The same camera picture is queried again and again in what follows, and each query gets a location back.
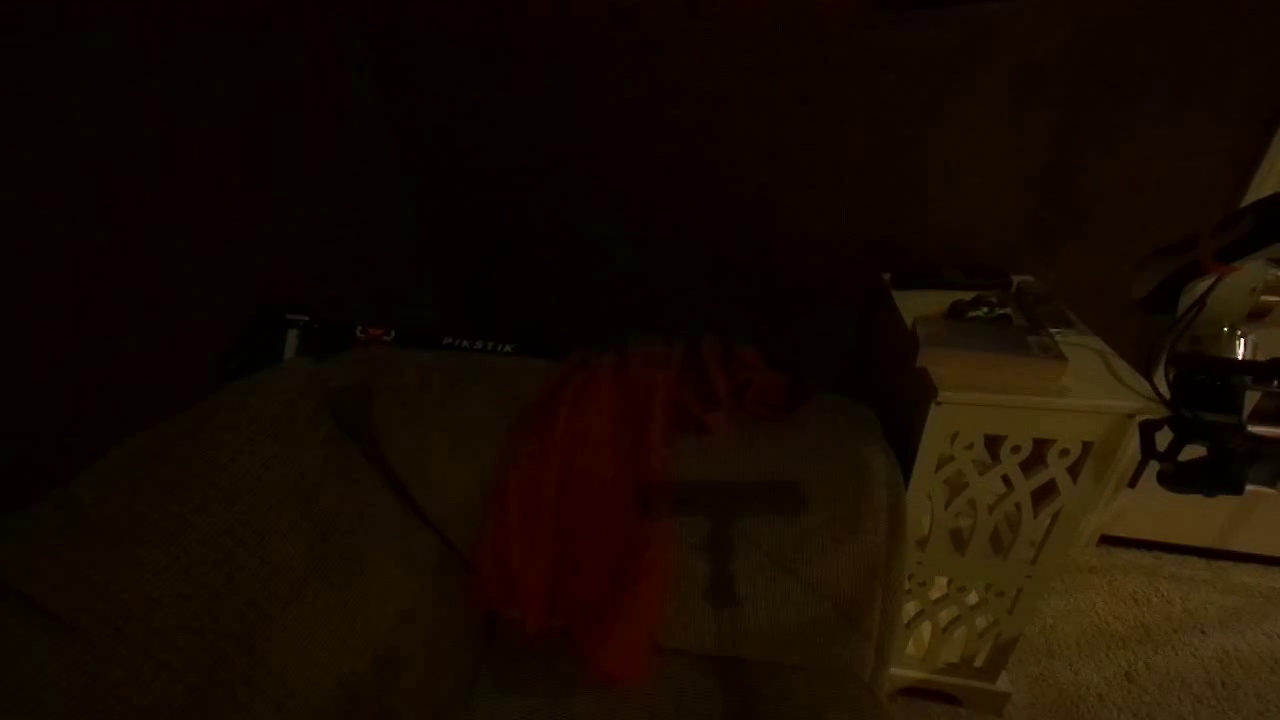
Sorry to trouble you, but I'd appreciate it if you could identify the white lattice side cabinet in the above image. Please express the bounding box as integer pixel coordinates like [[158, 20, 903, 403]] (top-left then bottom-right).
[[878, 277, 1159, 707]]

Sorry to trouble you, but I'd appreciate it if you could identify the orange red blanket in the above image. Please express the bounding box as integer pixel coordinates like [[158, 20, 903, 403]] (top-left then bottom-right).
[[475, 336, 791, 683]]

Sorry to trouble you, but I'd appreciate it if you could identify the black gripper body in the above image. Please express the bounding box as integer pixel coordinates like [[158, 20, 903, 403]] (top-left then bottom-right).
[[1141, 357, 1248, 494]]

